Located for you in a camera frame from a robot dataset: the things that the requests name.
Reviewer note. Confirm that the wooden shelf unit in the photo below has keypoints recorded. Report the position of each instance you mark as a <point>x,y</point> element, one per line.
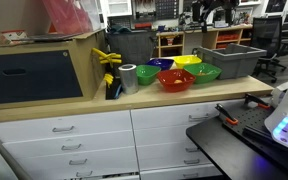
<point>183,42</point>

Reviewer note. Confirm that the black orange clamp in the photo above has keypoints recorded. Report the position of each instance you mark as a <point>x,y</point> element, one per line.
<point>226,114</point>
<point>260,103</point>

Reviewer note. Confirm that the white drawer cabinet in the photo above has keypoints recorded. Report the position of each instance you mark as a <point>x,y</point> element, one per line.
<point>138,144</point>

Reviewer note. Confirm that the grey plastic bin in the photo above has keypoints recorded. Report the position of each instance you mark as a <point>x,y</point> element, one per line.
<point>235,60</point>

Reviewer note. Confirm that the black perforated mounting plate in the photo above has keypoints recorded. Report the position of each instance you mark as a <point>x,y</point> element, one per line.
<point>248,123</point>

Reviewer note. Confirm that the green bowl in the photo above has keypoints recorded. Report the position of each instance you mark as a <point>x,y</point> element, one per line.
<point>147,74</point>
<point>203,72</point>

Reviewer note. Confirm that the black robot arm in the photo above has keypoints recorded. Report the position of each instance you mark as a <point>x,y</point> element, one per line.
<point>202,8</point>

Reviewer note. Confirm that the red transparent plastic sheet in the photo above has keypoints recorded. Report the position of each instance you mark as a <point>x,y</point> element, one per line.
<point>73,16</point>

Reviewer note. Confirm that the yellow clamps on black stand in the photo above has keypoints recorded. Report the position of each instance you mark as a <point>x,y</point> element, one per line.
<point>113,83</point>

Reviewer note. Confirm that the black orange clamp right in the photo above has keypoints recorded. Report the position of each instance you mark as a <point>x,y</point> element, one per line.
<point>260,103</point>

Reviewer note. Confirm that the black orange clamp left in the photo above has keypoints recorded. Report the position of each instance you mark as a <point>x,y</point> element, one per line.
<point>226,114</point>

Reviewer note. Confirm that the yellow plastic bowl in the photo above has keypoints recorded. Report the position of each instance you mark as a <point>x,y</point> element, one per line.
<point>183,60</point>

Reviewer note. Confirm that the blue plastic bowl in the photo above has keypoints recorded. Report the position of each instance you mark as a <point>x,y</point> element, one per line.
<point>164,64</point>

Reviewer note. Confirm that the black office chair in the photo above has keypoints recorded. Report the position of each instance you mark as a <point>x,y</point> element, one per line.
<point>266,35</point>

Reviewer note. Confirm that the wooden box with dark panel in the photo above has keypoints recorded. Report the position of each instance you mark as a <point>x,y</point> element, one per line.
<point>42,73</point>

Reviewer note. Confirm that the red plastic bowl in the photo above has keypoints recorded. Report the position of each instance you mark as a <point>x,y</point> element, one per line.
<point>175,80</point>

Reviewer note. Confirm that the silver metal cylinder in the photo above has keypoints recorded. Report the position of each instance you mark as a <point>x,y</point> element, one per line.
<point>128,78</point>

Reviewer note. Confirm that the green bowl on left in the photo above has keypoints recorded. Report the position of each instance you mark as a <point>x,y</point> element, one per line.
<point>147,74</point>

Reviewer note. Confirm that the dark grey fabric bin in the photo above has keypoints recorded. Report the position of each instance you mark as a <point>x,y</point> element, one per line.
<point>134,47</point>

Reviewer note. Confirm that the black side table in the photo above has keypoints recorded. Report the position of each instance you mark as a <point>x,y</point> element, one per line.
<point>231,156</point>

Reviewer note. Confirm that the green bowl on right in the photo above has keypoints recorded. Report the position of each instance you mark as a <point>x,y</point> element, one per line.
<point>203,72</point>

